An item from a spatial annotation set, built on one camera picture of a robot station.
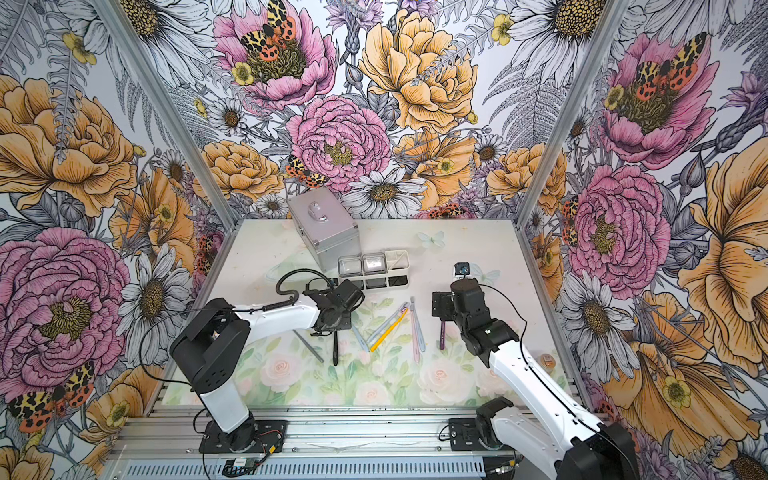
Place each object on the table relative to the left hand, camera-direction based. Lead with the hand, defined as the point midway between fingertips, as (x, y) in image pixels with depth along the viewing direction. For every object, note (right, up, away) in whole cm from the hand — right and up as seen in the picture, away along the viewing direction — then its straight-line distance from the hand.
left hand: (335, 326), depth 92 cm
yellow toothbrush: (+16, -3, 0) cm, 16 cm away
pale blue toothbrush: (+25, 0, +2) cm, 25 cm away
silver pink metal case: (-4, +31, +9) cm, 32 cm away
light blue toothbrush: (+6, -1, 0) cm, 6 cm away
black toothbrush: (+1, -6, -4) cm, 7 cm away
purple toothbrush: (+32, -3, 0) cm, 32 cm away
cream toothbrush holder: (+12, +16, +13) cm, 24 cm away
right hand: (+33, +9, -9) cm, 35 cm away
